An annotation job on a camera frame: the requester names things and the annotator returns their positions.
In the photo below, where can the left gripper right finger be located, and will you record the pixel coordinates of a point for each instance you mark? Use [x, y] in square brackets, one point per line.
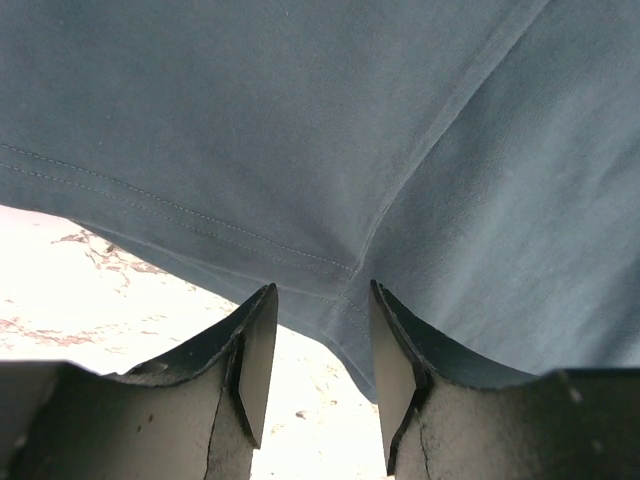
[447, 412]

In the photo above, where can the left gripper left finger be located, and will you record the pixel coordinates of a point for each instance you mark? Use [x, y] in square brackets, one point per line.
[196, 411]

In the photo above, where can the blue grey t shirt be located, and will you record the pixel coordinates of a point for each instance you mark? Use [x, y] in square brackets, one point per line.
[478, 158]

